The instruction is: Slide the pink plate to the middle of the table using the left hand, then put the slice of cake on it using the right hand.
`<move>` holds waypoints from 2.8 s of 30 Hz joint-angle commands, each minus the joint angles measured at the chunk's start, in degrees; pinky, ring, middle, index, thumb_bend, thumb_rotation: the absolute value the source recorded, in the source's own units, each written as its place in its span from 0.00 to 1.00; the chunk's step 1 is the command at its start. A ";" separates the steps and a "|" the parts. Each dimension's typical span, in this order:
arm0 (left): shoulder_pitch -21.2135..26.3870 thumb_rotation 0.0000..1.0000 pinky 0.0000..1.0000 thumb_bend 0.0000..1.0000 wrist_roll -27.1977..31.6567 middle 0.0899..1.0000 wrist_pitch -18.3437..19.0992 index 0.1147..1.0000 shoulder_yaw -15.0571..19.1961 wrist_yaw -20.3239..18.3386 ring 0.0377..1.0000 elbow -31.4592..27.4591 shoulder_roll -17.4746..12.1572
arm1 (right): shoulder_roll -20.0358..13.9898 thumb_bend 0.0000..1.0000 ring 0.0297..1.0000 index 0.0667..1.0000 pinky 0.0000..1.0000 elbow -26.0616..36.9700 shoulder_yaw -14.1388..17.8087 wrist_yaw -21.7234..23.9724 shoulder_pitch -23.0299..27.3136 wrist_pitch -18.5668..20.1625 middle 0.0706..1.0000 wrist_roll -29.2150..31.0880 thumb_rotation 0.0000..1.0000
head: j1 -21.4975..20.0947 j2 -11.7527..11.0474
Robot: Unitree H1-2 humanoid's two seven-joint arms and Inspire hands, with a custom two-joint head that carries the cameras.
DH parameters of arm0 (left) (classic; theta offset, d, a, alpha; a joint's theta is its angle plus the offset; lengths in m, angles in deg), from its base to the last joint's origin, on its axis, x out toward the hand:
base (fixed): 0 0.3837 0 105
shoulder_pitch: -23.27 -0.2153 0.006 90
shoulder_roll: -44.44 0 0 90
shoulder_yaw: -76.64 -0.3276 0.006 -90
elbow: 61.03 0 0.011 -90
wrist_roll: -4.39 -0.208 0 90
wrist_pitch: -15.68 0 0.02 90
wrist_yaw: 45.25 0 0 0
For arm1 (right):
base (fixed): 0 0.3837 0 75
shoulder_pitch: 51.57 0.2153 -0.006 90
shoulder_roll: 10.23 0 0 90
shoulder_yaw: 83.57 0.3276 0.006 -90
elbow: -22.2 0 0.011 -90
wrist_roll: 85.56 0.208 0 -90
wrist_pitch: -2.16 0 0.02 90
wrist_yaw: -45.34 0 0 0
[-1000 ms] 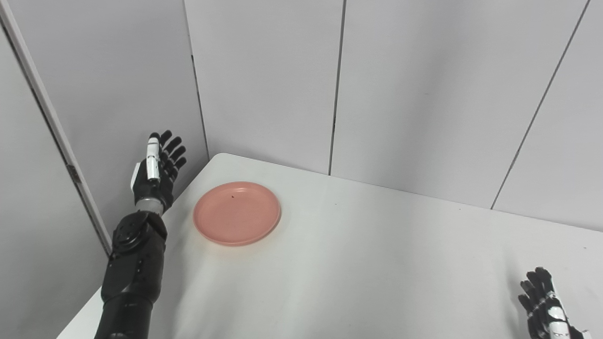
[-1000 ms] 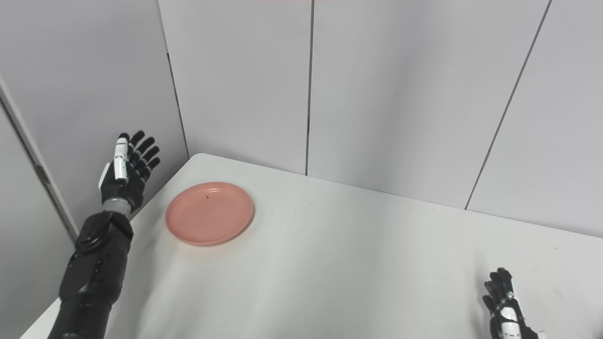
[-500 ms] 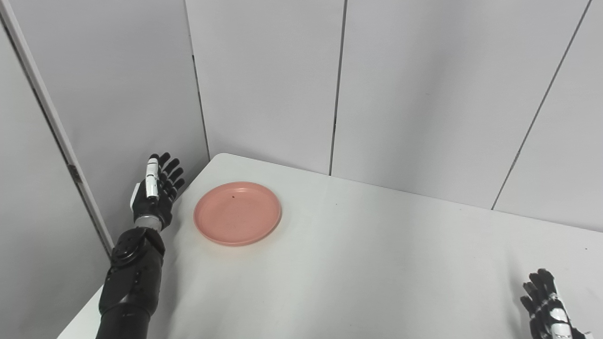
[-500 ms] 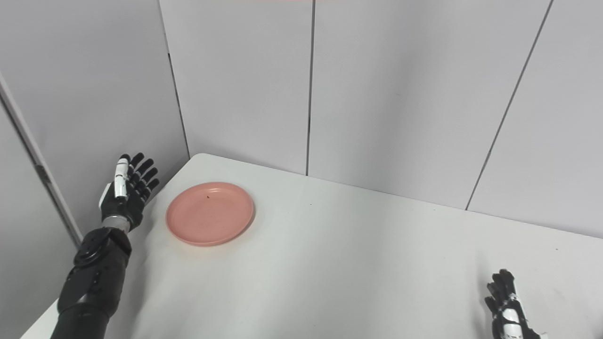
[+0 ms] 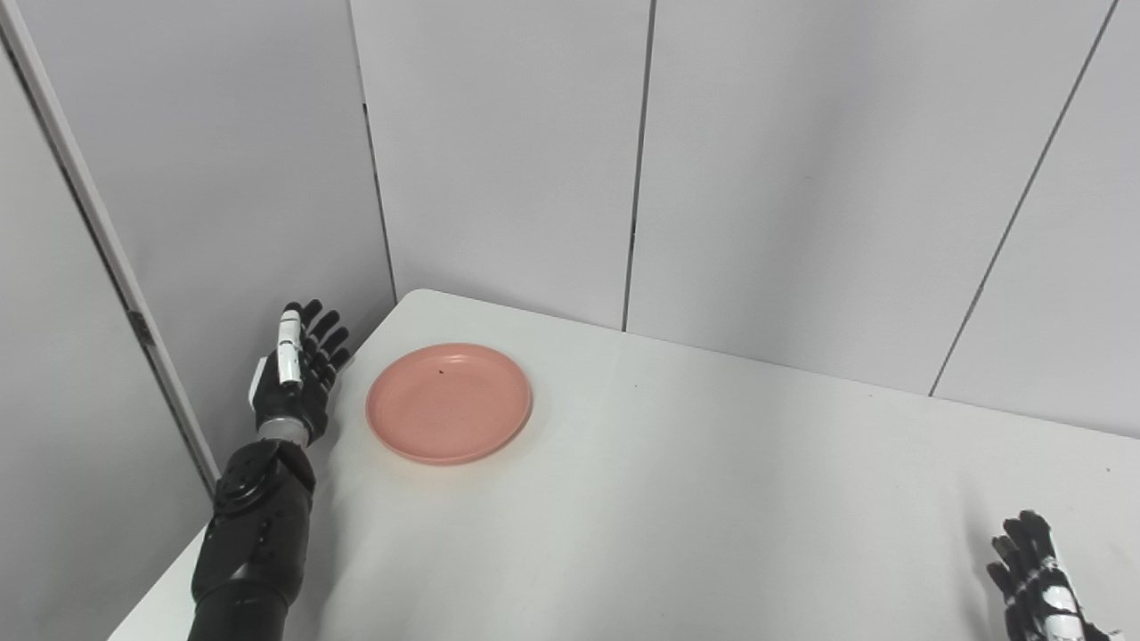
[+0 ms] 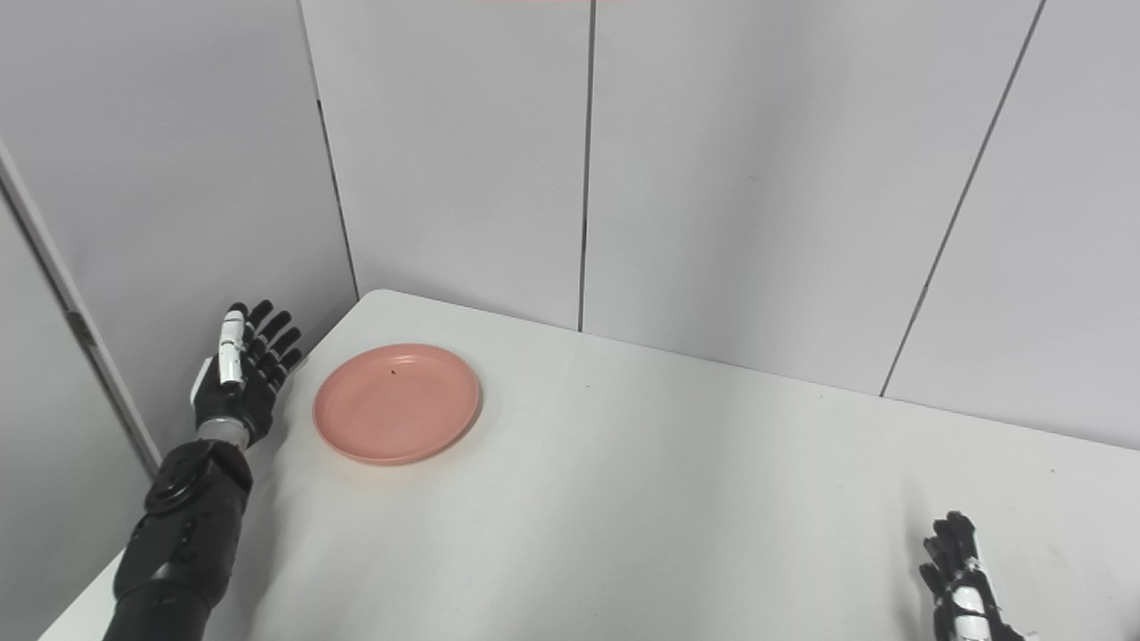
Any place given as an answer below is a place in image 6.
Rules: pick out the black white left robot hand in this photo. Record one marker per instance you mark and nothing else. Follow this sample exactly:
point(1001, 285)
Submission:
point(236, 401)

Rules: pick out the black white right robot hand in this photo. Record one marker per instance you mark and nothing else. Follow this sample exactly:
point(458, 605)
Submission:
point(966, 614)

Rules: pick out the pink round plate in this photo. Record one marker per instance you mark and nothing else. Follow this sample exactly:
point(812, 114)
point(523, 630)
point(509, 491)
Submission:
point(396, 405)

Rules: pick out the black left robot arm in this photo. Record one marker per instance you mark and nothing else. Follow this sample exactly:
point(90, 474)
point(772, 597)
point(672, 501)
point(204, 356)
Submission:
point(183, 543)

